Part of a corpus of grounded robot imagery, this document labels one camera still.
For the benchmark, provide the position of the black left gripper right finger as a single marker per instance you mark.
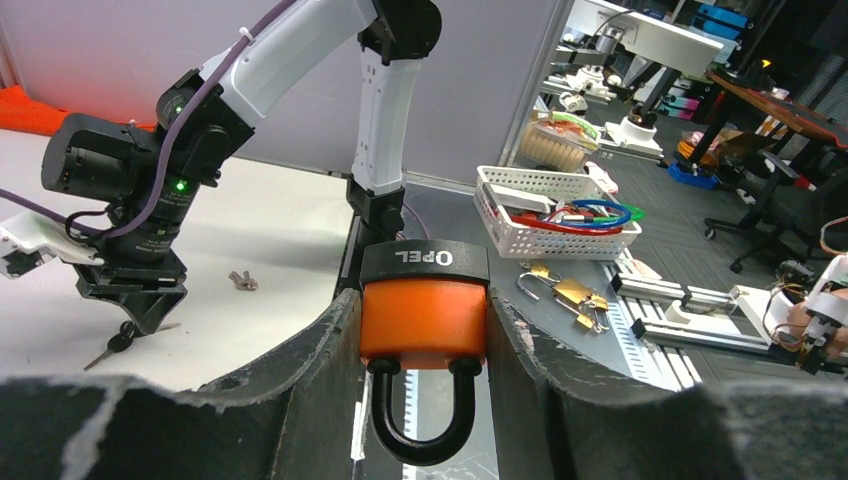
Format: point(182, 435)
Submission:
point(558, 414)

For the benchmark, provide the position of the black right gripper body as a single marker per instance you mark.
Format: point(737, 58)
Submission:
point(139, 272)

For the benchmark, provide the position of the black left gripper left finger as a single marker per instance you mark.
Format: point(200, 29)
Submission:
point(286, 415)

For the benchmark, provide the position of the orange padlock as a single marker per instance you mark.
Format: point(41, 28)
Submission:
point(424, 308)

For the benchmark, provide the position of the black head key bunch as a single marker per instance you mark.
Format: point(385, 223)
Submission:
point(122, 341)

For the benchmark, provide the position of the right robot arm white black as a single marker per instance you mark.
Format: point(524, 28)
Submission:
point(211, 112)

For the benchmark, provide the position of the silver key bunch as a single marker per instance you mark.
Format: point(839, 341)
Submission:
point(243, 281)

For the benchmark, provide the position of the orange folded cloth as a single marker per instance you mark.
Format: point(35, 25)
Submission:
point(21, 113)

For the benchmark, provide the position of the brass padlock with keys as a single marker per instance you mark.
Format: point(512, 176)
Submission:
point(589, 308)

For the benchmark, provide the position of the white plastic basket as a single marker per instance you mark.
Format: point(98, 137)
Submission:
point(536, 214)

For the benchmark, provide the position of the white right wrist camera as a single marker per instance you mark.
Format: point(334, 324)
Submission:
point(29, 240)

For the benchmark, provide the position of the aluminium frame rails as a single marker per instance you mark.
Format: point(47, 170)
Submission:
point(675, 336)

